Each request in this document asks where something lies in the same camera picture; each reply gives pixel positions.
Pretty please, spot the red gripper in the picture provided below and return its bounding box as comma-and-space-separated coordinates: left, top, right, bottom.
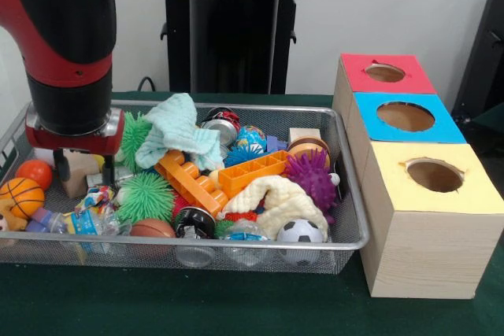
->
24, 107, 126, 188

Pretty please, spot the mint green cloth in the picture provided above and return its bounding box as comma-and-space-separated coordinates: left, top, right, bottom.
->
135, 93, 224, 172

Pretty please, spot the long orange toy brick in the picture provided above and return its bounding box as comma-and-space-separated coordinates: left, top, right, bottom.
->
154, 150, 229, 217

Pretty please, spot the short orange toy brick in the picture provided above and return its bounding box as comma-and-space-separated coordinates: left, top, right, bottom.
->
217, 150, 291, 191

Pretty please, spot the silver mesh bin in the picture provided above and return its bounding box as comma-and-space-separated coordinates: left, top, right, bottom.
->
0, 96, 370, 276

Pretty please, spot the wooden box with three holes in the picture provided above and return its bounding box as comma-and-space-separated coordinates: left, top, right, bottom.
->
332, 52, 504, 300

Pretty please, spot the orange ball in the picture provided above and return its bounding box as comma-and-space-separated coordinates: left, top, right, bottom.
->
15, 159, 54, 190

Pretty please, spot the green spiky toy with eyes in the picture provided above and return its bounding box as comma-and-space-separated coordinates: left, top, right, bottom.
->
117, 112, 153, 174

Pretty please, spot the green spiky ball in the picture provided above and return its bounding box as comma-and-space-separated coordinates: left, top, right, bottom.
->
117, 172, 175, 223

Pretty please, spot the small orange basketball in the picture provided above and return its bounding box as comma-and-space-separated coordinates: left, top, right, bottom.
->
0, 177, 46, 220

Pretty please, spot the cream yellow cloth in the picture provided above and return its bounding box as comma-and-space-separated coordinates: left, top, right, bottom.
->
215, 175, 330, 241

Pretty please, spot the small soccer ball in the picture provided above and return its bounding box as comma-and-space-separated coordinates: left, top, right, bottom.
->
276, 218, 324, 243

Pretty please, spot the purple spiky toy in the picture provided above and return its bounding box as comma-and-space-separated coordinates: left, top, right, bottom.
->
283, 150, 339, 223

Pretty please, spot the black upright panel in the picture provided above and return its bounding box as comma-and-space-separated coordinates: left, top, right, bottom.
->
450, 0, 504, 119

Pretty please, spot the black cable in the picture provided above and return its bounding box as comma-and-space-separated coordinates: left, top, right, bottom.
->
136, 75, 158, 92

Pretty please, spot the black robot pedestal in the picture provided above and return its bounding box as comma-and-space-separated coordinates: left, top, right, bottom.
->
152, 0, 316, 95

